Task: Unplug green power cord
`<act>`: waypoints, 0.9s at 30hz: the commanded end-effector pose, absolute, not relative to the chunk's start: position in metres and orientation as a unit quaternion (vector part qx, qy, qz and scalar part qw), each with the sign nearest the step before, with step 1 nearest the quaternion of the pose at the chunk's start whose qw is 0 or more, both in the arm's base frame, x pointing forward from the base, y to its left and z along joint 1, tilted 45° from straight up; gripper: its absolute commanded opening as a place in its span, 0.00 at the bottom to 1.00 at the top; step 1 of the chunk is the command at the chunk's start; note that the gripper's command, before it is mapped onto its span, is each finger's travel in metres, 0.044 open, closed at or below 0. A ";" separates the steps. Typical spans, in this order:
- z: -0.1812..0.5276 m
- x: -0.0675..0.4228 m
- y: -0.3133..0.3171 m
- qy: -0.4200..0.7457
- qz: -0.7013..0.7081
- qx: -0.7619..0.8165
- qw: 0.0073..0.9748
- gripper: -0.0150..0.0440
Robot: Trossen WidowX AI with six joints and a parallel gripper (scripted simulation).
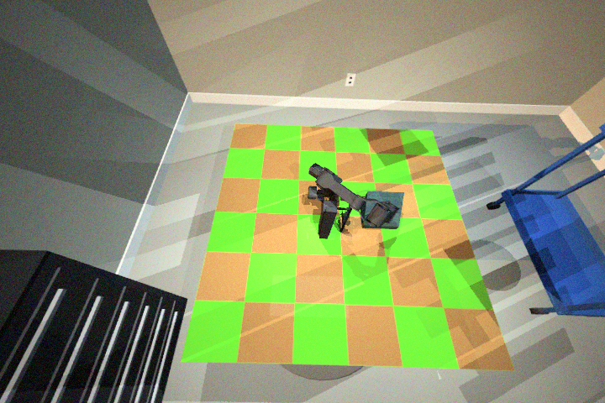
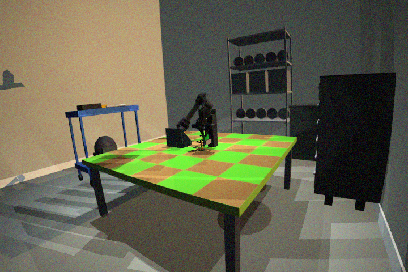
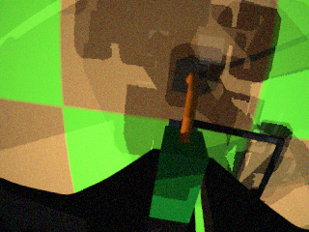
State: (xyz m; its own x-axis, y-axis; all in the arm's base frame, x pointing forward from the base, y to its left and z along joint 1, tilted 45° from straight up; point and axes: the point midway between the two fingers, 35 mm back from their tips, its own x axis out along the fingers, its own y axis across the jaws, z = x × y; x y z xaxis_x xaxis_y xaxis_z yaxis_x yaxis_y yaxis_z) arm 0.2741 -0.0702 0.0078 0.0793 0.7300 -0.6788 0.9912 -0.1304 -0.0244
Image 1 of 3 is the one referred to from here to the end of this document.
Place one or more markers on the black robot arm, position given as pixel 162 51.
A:
pixel 382 212

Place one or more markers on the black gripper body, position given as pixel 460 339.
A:
pixel 312 193

